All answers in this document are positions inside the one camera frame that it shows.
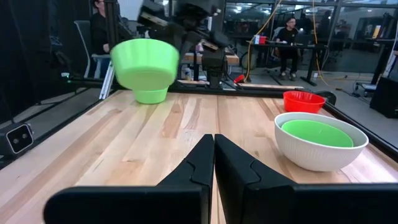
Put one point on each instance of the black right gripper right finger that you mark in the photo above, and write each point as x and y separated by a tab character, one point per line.
245	193

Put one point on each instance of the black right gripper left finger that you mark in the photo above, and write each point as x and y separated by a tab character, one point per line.
192	174

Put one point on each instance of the green plastic bowl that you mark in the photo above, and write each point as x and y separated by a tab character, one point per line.
143	68
317	133
150	97

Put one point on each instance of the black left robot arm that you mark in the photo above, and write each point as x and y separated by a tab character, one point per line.
214	62

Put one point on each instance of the person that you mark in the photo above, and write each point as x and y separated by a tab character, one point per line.
99	31
287	35

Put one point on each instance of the white ribbed bowl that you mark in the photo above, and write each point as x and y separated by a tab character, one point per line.
311	158

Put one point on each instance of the grey office chair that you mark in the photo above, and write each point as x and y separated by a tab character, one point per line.
82	37

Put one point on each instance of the small red object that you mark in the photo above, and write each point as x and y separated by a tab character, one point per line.
239	78

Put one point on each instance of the red container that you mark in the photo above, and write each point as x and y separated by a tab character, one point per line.
262	40

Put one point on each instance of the red plastic bowl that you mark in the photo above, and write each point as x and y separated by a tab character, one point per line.
303	104

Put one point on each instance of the black desk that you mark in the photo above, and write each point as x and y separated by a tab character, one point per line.
295	46

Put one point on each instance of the black floor box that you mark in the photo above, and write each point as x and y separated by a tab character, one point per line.
385	96

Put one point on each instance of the aluminium frame post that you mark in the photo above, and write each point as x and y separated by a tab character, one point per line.
107	81

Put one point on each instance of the small black table camera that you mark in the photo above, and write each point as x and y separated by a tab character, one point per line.
18	138

